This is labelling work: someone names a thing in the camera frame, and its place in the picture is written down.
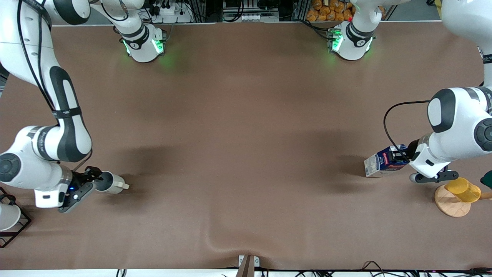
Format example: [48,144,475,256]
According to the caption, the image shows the wooden cup tree stand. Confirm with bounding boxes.
[434,184,492,218]

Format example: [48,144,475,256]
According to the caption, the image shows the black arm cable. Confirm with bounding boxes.
[383,101,431,162]
[17,0,62,123]

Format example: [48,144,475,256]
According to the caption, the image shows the white mug with handle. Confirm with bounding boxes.
[94,171,130,195]

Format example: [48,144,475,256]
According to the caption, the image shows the white power strip black plugs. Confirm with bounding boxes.
[153,4,193,23]

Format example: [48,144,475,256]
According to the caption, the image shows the black wire rack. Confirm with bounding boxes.
[0,187,32,249]

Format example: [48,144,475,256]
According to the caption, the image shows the yellow plastic cup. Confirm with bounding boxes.
[445,177,482,203]

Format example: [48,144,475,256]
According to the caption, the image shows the white cup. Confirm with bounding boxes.
[0,203,22,231]

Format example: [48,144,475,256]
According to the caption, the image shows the black cables along table edge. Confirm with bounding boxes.
[292,261,492,277]

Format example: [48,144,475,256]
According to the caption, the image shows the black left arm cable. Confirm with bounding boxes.
[383,101,431,162]

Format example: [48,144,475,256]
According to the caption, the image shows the metal table bracket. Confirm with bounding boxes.
[238,255,260,277]

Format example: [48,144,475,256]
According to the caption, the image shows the pile of orange snack bags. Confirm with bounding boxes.
[306,0,356,22]

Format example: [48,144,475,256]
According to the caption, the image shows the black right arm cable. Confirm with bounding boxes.
[17,0,62,123]

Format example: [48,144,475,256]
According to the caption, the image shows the long white power strip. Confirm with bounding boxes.
[241,13,280,22]

